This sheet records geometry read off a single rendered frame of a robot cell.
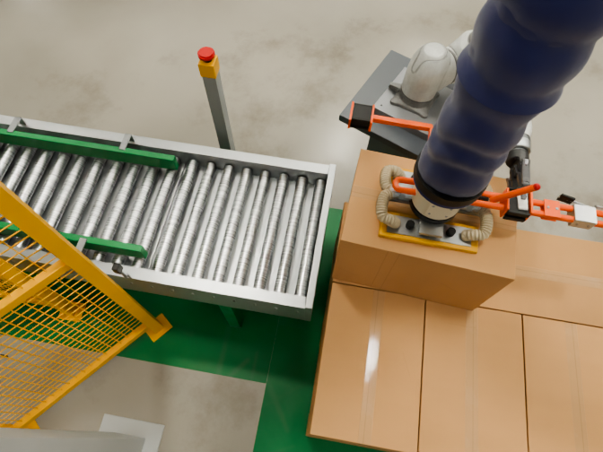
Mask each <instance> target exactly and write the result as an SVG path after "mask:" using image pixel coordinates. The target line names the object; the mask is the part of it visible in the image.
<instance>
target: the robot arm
mask: <svg viewBox="0 0 603 452"><path fill-rule="evenodd" d="M472 32H473V30H467V31H465V32H464V33H463V34H462V35H461V36H459V37H458V38H457V39H456V40H454V41H453V42H452V43H451V44H449V46H448V47H445V46H444V45H442V44H440V43H436V42H430V43H426V44H424V45H422V46H421V47H420V48H419V49H417V51H416V52H415V53H414V55H413V56H412V58H411V60H410V62H409V64H408V67H407V69H406V73H405V76H404V80H403V82H402V83H394V82H391V83H390V86H389V88H390V89H391V90H392V91H394V92H396V95H395V96H394V97H393V98H392V99H391V100H390V104H391V105H394V106H398V107H401V108H402V109H406V110H408V111H410V112H412V113H415V114H416V115H418V116H419V117H421V118H427V117H428V114H429V110H430V109H431V107H432V105H433V103H434V102H435V100H436V99H438V98H439V96H440V93H438V91H440V90H441V89H443V88H444V87H446V86H447V85H449V84H452V83H455V80H456V77H457V74H458V73H457V62H458V58H459V54H460V53H461V51H462V50H463V49H464V48H465V47H466V46H467V45H468V44H469V43H470V41H471V37H472ZM531 134H532V122H531V120H530V121H529V123H528V125H527V128H526V131H525V133H524V136H523V137H522V139H521V141H520V142H519V143H518V144H517V145H516V146H515V147H514V148H513V149H511V150H510V151H509V154H508V157H507V159H506V161H505V164H506V165H507V166H508V167H509V168H510V177H509V178H507V179H506V182H507V187H516V188H517V189H519V188H522V187H527V186H530V159H529V154H530V153H531V144H530V143H531V140H530V137H531ZM517 198H518V210H523V211H527V210H528V196H527V194H524V195H521V196H517Z"/></svg>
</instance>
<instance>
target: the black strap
mask: <svg viewBox="0 0 603 452"><path fill-rule="evenodd" d="M421 152H422V151H421ZM421 152H420V153H419V155H418V157H417V159H416V162H415V166H414V178H415V183H416V184H417V186H418V188H419V189H420V190H421V192H422V193H423V194H424V195H425V196H426V197H428V198H429V199H430V200H432V201H434V202H435V203H437V204H441V205H444V206H448V207H461V206H466V205H469V204H472V203H474V202H475V201H476V200H477V199H478V198H479V197H480V196H481V195H482V194H483V193H484V192H485V190H486V187H488V185H487V186H486V187H485V188H484V189H483V190H482V191H481V192H480V193H479V194H477V195H475V196H470V197H455V196H449V195H446V194H443V193H441V192H439V191H437V190H435V189H434V188H432V187H430V186H429V185H427V184H426V183H425V182H424V180H423V179H422V177H421V174H420V172H419V169H418V162H419V159H420V156H421Z"/></svg>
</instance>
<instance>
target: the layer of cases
mask: <svg viewBox="0 0 603 452"><path fill-rule="evenodd" d="M347 206H348V203H347V202H345V203H344V207H343V212H342V216H341V221H340V224H339V229H338V233H337V237H336V248H335V254H334V261H333V266H332V273H333V269H334V265H335V261H336V254H337V250H338V246H339V241H340V238H341V234H342V229H343V226H344V221H345V215H346V210H347ZM332 273H331V278H330V285H329V290H328V302H327V307H326V314H325V319H324V326H323V331H322V337H321V344H320V349H319V360H318V367H317V372H316V378H315V385H314V390H313V397H312V402H311V409H310V419H309V426H308V431H307V435H308V436H312V437H317V438H322V439H331V440H335V441H340V442H344V443H350V444H355V445H359V446H364V447H368V448H377V449H382V450H387V451H391V452H603V243H601V242H596V241H589V240H584V239H573V238H567V237H562V236H556V235H550V234H545V233H539V232H533V231H527V230H517V242H516V268H515V280H514V281H513V282H511V283H510V284H508V285H507V286H506V287H504V288H503V289H502V290H500V291H498V292H497V293H496V294H495V295H494V296H492V297H491V298H490V299H488V300H487V301H485V302H484V303H482V304H481V305H480V306H478V307H477V308H476V309H474V310H472V311H471V310H467V309H460V308H456V307H452V306H449V305H444V304H441V303H437V302H433V301H429V300H422V299H418V298H415V297H411V296H406V295H403V294H399V293H395V292H391V291H384V290H381V289H377V288H372V287H369V286H365V285H361V284H357V283H353V282H347V281H343V280H338V279H335V278H332Z"/></svg>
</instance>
